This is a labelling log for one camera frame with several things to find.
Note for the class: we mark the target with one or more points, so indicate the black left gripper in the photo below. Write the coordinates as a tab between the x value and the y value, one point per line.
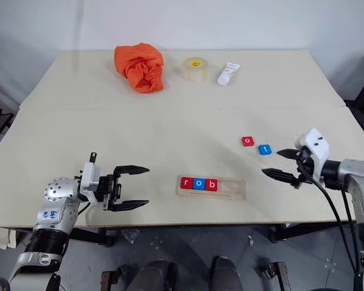
109	189

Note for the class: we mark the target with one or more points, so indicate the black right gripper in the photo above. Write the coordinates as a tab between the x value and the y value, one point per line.
306	166

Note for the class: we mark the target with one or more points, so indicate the red letter tile b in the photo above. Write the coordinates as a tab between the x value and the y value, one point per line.
215	181

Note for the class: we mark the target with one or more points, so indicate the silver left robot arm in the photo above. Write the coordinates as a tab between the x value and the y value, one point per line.
57	212

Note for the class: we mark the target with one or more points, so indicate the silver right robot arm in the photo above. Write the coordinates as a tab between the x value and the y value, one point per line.
352	172

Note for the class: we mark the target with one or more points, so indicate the blue letter tile t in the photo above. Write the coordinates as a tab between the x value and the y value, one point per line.
261	151

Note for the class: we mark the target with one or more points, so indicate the red letter tile o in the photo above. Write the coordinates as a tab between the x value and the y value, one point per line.
244	143

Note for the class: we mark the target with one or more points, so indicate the red letter tile r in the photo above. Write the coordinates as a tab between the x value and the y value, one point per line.
183	180

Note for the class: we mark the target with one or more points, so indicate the wooden letter tray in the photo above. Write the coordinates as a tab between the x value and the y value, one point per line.
230	189

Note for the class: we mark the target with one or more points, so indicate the blue letter tile o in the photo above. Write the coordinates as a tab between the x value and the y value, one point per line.
195	180

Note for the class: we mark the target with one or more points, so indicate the dark rounded shape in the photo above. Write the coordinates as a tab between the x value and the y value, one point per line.
226	274
154	276

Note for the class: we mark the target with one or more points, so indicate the brown wheeled stand leg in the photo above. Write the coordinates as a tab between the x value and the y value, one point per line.
280	276
109	277

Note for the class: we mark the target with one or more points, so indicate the white squeeze tube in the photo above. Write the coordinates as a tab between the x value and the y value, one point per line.
227	74

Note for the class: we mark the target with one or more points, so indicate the crumpled orange cloth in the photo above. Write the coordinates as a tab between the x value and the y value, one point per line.
139	66

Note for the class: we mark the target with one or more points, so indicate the clear tape roll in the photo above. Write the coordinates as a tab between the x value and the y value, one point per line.
195	72

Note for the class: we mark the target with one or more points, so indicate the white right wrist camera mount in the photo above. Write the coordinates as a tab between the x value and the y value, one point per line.
317	148

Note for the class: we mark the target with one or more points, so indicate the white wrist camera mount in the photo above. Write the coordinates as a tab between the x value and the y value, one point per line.
317	148
89	177

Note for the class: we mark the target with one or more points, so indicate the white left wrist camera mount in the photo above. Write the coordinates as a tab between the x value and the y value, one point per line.
89	177

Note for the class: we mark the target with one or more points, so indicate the black table frame bar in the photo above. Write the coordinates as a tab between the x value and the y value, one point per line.
309	230
91	236

